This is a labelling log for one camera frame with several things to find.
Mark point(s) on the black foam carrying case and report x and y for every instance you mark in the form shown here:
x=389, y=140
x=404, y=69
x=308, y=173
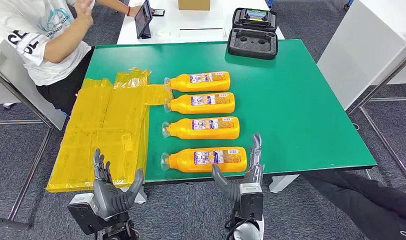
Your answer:
x=252, y=49

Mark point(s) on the person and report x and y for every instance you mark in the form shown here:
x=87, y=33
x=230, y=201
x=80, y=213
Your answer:
x=372, y=205
x=40, y=49

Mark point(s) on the black tablet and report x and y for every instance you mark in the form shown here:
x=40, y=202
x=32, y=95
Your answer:
x=143, y=20

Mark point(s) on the orange detergent bottle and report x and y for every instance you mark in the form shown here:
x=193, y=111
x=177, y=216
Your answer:
x=183, y=85
x=189, y=165
x=183, y=107
x=186, y=132

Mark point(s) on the white partition panel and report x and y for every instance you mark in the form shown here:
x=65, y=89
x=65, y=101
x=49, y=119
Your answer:
x=57, y=119
x=358, y=56

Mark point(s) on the black phone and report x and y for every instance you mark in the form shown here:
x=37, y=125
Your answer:
x=158, y=12

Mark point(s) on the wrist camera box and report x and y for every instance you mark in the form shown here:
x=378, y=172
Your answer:
x=251, y=202
x=82, y=215

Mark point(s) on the steel tube frame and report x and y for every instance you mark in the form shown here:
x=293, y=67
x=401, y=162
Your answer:
x=395, y=99
x=17, y=122

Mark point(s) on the black remote controller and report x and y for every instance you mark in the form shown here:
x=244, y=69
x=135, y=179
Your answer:
x=256, y=15

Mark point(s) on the white table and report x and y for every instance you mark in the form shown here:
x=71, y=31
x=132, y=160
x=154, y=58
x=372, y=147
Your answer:
x=196, y=20

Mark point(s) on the cardboard box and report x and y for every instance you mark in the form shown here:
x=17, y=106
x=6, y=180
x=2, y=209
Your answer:
x=193, y=4

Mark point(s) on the white table foot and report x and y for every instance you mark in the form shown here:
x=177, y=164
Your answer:
x=282, y=184
x=140, y=197

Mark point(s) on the flat white box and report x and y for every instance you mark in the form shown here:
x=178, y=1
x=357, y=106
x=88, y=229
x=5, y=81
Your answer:
x=203, y=33

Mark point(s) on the blue chair caster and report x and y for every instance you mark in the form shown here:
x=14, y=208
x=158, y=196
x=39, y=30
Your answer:
x=269, y=3
x=348, y=3

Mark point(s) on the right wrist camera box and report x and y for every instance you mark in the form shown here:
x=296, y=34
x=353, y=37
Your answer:
x=251, y=202

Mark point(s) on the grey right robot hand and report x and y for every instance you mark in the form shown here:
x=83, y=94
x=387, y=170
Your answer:
x=228, y=190

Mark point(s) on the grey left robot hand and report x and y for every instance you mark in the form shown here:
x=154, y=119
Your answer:
x=107, y=198

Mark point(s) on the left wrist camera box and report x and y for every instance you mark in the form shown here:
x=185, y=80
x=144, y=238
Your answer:
x=82, y=215

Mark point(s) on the yellow plastic wrapped board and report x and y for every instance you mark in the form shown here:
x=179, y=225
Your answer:
x=100, y=132

